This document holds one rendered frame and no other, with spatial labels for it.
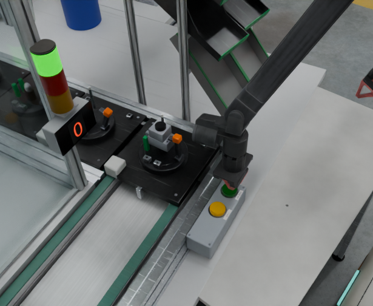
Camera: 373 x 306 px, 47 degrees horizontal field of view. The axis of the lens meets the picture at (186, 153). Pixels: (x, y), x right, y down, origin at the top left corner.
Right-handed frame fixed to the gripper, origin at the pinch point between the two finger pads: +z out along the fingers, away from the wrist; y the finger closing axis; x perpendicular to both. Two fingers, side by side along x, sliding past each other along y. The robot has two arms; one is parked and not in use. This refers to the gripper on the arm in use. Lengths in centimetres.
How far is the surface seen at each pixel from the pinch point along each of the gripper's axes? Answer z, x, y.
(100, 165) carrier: 1.6, -35.9, 9.8
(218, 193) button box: 2.4, -2.8, 1.9
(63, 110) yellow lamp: -28.3, -31.8, 19.3
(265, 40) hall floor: 96, -68, -210
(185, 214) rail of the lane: 2.5, -7.1, 11.9
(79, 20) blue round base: 7, -98, -55
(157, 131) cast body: -10.1, -22.0, 0.2
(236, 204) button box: 2.5, 2.9, 2.7
